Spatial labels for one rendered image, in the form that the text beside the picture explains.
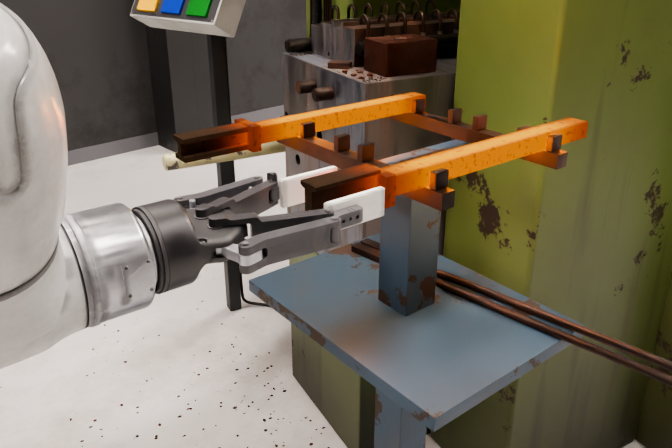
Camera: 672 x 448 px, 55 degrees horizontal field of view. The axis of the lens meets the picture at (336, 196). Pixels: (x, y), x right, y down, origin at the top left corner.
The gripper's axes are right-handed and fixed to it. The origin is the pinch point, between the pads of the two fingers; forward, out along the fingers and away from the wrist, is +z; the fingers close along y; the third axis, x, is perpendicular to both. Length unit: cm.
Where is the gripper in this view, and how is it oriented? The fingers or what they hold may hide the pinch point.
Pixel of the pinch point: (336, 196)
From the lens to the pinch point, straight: 64.6
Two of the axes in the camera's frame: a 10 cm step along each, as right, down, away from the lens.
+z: 7.9, -2.3, 5.6
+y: 6.1, 3.0, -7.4
